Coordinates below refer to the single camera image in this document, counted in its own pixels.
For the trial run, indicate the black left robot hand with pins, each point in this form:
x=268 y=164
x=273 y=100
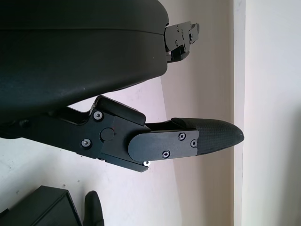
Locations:
x=70 y=58

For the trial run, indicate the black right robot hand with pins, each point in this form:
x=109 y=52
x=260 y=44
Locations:
x=94 y=212

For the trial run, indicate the black camera box base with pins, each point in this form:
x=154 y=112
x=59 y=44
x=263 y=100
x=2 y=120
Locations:
x=35 y=209

